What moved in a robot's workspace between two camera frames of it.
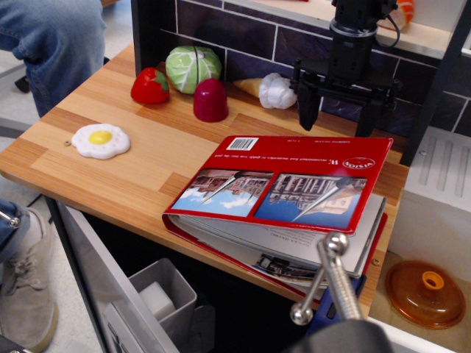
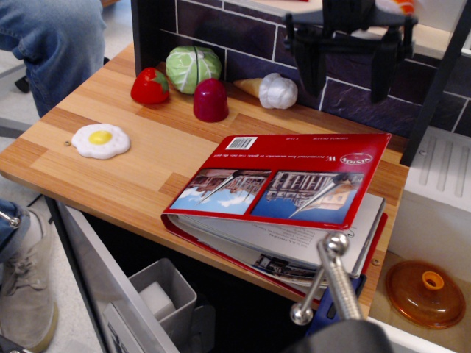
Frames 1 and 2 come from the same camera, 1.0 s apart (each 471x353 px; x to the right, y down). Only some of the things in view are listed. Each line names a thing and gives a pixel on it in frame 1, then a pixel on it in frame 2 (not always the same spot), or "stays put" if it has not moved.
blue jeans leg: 60,42 stays put
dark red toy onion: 210,102 stays put
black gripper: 347,73 -> 349,21
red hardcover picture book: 261,204 stays put
